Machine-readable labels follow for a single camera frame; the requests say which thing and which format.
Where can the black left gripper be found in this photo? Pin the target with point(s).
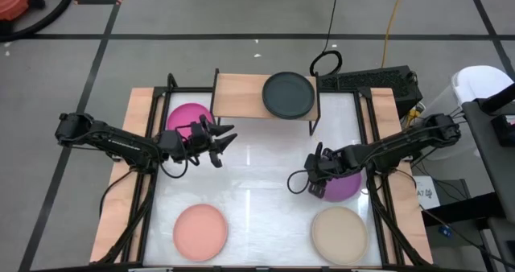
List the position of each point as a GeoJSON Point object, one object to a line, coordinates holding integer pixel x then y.
{"type": "Point", "coordinates": [199, 143]}

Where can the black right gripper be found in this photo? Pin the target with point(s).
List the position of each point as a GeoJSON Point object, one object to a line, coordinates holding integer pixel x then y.
{"type": "Point", "coordinates": [324, 165]}

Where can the purple plate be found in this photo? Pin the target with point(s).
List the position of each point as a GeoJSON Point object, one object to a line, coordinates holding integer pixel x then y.
{"type": "Point", "coordinates": [344, 187]}

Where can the magenta plate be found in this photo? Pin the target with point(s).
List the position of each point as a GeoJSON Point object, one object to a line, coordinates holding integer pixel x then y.
{"type": "Point", "coordinates": [183, 117]}

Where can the beige plate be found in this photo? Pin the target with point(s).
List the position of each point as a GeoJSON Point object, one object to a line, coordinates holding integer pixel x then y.
{"type": "Point", "coordinates": [340, 236]}

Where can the dark green plate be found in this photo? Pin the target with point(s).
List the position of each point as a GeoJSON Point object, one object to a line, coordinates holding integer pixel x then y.
{"type": "Point", "coordinates": [288, 95]}

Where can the salmon pink plate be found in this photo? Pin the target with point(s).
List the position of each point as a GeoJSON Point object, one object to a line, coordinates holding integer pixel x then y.
{"type": "Point", "coordinates": [200, 232]}

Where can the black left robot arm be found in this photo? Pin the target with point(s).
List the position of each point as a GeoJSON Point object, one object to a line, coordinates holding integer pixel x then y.
{"type": "Point", "coordinates": [116, 141]}

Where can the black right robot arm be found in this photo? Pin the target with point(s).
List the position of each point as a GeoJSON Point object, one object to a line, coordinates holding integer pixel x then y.
{"type": "Point", "coordinates": [402, 141]}

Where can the wooden shelf with black legs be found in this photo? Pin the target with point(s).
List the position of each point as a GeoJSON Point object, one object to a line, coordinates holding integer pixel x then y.
{"type": "Point", "coordinates": [237, 99]}

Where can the white paper label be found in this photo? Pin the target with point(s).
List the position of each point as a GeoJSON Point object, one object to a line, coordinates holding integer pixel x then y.
{"type": "Point", "coordinates": [428, 193]}

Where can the small blue object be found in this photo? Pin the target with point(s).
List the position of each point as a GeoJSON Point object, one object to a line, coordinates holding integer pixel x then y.
{"type": "Point", "coordinates": [446, 232]}

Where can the wooden table board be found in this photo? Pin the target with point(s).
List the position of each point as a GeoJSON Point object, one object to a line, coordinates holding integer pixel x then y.
{"type": "Point", "coordinates": [116, 232]}

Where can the grey desk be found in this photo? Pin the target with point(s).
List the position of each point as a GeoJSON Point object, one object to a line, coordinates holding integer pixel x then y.
{"type": "Point", "coordinates": [493, 163]}

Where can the white lidded bin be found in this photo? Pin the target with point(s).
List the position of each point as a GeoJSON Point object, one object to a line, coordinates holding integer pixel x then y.
{"type": "Point", "coordinates": [479, 81]}

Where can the black device on desk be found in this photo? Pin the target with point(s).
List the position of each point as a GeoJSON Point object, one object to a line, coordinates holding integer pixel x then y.
{"type": "Point", "coordinates": [505, 131]}

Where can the orange vacuum cleaner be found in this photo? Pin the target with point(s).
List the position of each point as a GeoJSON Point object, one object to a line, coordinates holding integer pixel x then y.
{"type": "Point", "coordinates": [10, 0]}

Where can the black metal table frame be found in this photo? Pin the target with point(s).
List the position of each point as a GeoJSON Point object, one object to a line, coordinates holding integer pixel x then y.
{"type": "Point", "coordinates": [161, 90]}

